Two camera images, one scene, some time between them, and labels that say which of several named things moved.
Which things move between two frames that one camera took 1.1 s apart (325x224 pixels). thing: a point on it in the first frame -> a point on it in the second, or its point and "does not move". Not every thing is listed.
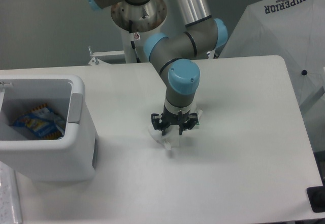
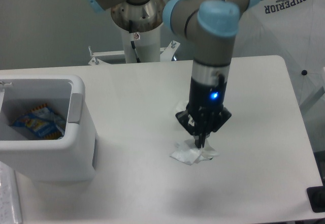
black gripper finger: (157, 121) -> (186, 119)
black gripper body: (169, 118) -> (205, 112)
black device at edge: (316, 197) does not move
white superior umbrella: (291, 25) does not move
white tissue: (171, 137) -> (187, 152)
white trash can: (72, 157) does not move
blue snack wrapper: (43, 122) does not move
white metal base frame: (94, 61) does not move
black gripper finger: (190, 123) -> (214, 125)
